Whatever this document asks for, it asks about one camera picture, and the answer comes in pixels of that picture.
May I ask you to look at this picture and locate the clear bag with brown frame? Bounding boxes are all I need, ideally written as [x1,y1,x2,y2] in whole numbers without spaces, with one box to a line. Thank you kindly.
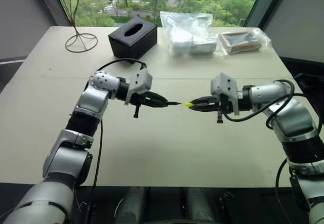
[217,28,272,56]

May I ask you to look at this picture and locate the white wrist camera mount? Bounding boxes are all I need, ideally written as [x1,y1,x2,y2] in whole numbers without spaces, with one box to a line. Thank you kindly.
[210,72,240,116]
[124,68,153,106]

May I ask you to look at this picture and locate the dark rounded shape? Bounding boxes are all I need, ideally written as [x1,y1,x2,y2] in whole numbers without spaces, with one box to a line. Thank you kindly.
[115,187,148,224]

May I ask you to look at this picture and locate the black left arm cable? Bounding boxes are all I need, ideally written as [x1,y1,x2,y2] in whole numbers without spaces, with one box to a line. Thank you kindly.
[86,58,148,188]

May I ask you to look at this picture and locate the thin wire stand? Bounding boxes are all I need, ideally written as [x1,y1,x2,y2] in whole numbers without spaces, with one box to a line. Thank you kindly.
[40,0,99,54]

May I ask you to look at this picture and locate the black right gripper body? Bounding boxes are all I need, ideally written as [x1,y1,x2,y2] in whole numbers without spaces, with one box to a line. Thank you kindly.
[214,94,234,124]

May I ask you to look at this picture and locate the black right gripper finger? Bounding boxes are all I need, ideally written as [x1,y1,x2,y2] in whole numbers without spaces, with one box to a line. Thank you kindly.
[190,103,217,113]
[190,96,216,105]

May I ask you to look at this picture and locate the clear bag with grey packs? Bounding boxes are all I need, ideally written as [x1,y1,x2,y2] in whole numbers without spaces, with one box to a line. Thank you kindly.
[159,11,219,57]

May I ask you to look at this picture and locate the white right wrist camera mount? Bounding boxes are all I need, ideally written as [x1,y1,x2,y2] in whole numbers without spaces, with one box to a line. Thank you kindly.
[210,72,240,116]

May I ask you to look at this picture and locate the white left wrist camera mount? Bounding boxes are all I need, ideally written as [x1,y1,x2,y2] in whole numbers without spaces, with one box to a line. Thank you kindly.
[124,68,153,106]

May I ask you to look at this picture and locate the black tissue box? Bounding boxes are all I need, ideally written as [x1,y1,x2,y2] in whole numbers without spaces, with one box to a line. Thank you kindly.
[108,16,158,60]

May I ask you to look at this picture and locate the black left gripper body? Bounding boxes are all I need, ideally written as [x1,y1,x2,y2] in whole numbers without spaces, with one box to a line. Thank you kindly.
[130,92,153,119]

